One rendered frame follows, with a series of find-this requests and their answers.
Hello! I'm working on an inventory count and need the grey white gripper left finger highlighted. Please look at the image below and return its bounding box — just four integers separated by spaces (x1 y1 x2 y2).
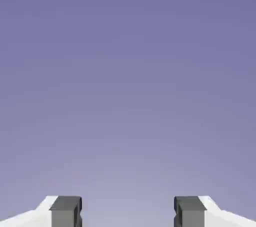
0 195 83 227

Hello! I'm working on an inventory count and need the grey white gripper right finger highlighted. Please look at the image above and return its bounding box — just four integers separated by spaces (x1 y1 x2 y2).
173 195 256 227

